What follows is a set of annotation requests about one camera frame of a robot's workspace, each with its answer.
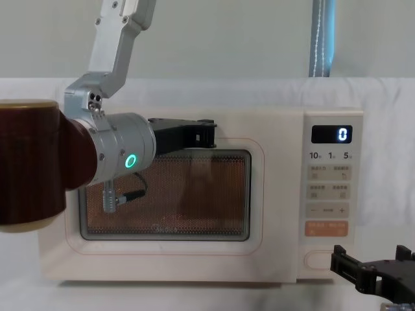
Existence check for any cream microwave oven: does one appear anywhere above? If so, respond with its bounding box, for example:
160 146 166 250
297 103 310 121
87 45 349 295
38 106 365 284

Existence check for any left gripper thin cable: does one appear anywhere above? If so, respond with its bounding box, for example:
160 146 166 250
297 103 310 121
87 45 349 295
102 172 149 214

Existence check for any oven control panel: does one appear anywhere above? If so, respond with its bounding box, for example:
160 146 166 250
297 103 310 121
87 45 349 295
296 109 365 281

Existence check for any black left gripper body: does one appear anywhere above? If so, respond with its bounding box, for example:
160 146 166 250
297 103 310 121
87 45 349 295
148 117 199 156

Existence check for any grey striped post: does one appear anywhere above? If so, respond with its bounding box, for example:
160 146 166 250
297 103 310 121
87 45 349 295
308 0 337 78

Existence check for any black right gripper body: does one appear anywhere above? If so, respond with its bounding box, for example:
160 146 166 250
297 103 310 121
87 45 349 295
355 259 415 297

